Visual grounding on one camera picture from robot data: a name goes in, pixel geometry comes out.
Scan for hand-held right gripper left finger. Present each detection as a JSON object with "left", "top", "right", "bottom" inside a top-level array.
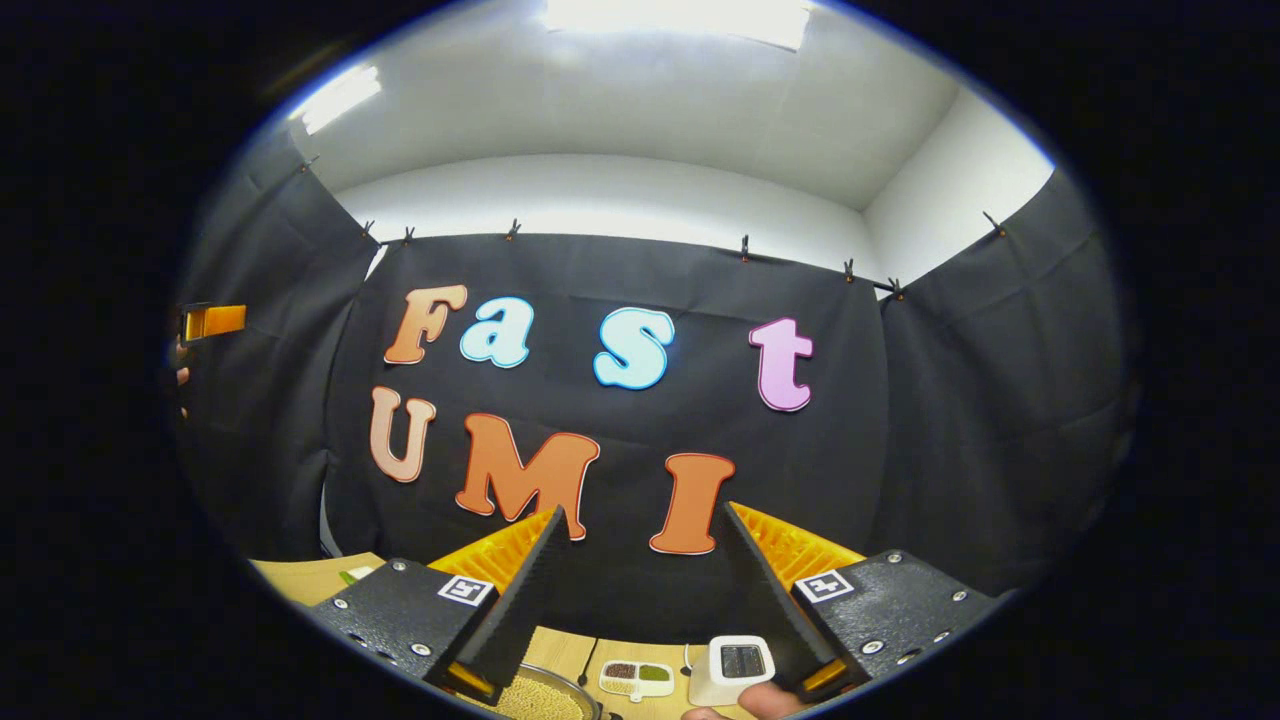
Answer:
[{"left": 305, "top": 505, "right": 569, "bottom": 706}]

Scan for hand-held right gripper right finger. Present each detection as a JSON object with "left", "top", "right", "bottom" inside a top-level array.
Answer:
[{"left": 722, "top": 500, "right": 1006, "bottom": 706}]

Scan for stainless steel pot black handles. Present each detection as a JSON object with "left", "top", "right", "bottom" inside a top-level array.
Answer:
[{"left": 455, "top": 660, "right": 604, "bottom": 720}]

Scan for pile of soybeans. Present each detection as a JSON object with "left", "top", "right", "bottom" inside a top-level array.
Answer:
[{"left": 490, "top": 672, "right": 591, "bottom": 720}]

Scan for white divided seasoning dish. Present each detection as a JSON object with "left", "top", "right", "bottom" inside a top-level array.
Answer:
[{"left": 598, "top": 660, "right": 676, "bottom": 703}]

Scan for ceiling light panel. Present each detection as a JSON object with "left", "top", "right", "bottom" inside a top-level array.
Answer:
[
  {"left": 540, "top": 0, "right": 813, "bottom": 51},
  {"left": 295, "top": 65, "right": 383, "bottom": 136}
]

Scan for row of black cloth clips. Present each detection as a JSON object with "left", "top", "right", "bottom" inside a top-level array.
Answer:
[{"left": 300, "top": 150, "right": 1006, "bottom": 301}]

